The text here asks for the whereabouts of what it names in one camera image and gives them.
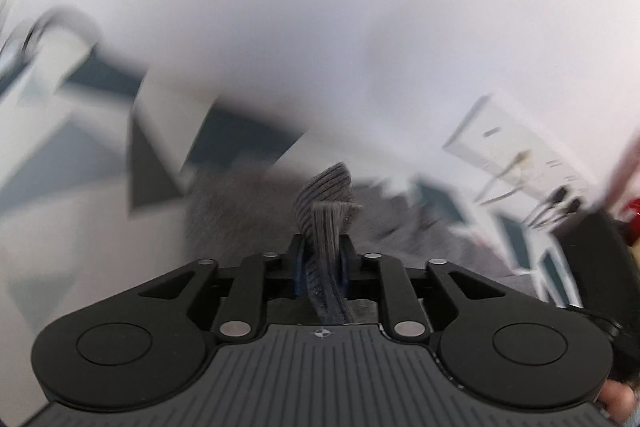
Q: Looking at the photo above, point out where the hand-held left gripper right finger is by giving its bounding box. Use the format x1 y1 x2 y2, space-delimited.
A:
340 234 508 343

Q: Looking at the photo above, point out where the beige plug cable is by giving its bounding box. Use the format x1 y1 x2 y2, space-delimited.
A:
477 150 532 206

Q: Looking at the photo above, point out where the grey ribbed knit garment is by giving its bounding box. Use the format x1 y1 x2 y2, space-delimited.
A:
182 161 547 326

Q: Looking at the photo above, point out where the white wall socket panel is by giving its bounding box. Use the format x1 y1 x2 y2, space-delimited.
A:
443 91 598 214

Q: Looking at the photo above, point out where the black plug cable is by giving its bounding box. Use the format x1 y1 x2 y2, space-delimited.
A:
522 186 583 230

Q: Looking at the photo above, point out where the geometric printed bedsheet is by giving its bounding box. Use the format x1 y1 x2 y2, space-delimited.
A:
0 52 583 348

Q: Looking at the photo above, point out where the person's right hand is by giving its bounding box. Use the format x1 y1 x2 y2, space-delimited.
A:
599 380 640 424

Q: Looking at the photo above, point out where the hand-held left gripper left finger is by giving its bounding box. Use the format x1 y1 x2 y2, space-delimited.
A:
137 234 307 342

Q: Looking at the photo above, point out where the red object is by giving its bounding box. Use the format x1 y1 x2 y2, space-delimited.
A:
623 198 640 244

